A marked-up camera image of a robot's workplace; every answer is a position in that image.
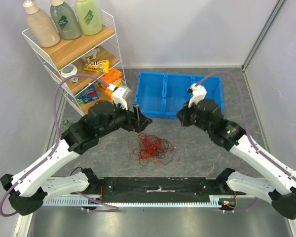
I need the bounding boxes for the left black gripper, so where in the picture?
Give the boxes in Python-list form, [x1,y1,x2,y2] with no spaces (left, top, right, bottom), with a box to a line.
[97,100,152,138]

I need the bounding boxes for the red and black wires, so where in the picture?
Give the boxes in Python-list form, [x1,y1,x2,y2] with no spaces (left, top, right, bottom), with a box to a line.
[129,132,181,166]

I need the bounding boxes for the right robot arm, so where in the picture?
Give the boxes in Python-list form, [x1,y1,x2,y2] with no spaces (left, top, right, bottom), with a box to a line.
[176,99,296,220]

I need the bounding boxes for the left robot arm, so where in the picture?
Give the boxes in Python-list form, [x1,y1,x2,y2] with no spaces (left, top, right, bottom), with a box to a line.
[0,100,152,216]

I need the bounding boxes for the blue three-compartment bin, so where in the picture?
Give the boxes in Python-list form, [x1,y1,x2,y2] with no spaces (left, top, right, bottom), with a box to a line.
[134,71,225,119]

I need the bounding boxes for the orange snack boxes stack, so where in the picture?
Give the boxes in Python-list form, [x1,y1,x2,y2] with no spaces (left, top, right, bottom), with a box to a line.
[95,68,122,99]

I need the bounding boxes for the blue snack packet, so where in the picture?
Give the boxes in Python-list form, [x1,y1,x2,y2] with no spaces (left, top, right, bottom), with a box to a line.
[76,84,99,106]

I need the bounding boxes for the yellow candy bag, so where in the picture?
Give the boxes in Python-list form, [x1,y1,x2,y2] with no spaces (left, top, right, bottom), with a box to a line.
[83,58,110,73]

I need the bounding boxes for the left glass bottle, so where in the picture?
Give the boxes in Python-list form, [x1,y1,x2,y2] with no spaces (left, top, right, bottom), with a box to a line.
[62,119,69,126]

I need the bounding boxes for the white tub container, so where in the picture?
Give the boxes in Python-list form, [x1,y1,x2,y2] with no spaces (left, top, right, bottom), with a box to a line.
[80,47,100,62]

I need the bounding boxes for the white paper cup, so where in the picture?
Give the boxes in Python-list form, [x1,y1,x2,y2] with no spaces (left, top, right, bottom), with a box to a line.
[60,64,79,83]

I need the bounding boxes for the dark green pump bottle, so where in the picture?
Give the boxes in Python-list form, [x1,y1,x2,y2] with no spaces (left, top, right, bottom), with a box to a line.
[50,0,82,40]

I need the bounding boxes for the light green pump bottle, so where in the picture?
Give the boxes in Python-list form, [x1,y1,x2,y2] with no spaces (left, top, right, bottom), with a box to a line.
[74,0,102,36]

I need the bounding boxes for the beige pump bottle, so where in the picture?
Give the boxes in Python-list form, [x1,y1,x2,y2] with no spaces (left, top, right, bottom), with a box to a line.
[23,0,60,48]

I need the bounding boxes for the aluminium corner profile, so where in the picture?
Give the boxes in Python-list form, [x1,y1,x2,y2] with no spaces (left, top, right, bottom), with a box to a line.
[241,0,287,72]

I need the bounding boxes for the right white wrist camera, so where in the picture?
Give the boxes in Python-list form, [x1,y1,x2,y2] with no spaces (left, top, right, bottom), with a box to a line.
[188,83,207,108]

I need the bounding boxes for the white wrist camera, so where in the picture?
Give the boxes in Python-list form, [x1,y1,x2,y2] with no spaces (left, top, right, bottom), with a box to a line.
[105,83,130,110]
[188,83,207,108]

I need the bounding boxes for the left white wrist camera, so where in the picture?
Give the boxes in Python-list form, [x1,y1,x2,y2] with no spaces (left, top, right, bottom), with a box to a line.
[105,83,130,110]

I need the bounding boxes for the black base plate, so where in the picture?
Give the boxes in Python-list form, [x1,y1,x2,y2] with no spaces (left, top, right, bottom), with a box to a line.
[88,176,247,203]

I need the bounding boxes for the white wire shelf rack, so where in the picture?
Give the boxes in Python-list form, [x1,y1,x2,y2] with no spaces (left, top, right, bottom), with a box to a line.
[21,5,128,117]

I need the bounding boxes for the slotted cable duct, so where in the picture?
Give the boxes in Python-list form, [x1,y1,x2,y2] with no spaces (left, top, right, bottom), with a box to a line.
[43,195,231,208]

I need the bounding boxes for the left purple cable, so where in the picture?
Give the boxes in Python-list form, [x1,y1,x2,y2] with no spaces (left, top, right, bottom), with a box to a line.
[0,74,120,217]

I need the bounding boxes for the purple cable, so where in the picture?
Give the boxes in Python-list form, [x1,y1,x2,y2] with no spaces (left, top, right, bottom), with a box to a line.
[197,71,296,214]
[0,74,120,217]

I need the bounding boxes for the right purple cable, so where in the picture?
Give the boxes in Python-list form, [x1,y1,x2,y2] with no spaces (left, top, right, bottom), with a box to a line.
[197,71,296,214]

